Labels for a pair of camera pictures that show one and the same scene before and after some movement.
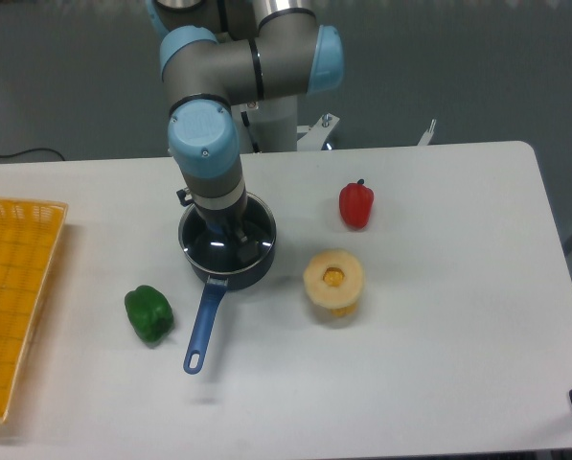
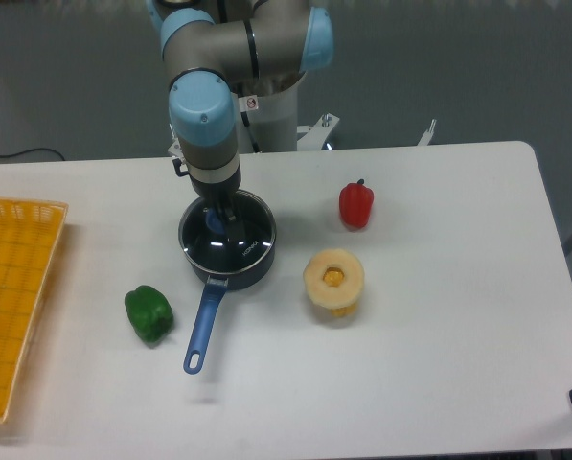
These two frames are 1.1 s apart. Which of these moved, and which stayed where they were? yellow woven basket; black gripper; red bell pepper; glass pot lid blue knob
Moved: black gripper
Stayed: glass pot lid blue knob; yellow woven basket; red bell pepper
